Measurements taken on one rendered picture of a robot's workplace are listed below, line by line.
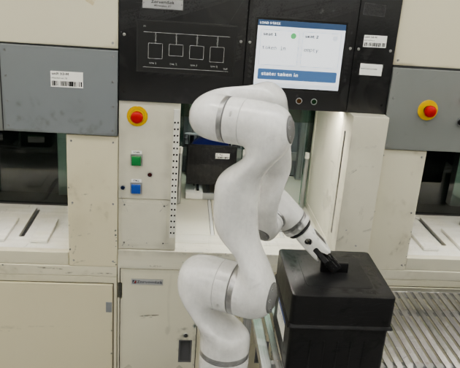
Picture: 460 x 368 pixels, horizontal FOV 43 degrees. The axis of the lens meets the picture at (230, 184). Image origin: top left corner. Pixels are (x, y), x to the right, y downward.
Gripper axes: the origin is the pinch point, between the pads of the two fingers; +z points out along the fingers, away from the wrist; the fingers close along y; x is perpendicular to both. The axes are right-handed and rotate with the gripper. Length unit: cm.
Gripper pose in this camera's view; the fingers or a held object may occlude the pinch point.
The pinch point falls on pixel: (331, 263)
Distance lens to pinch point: 174.8
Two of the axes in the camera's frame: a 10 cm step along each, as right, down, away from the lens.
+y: -0.5, -3.3, 9.4
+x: -7.5, 6.3, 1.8
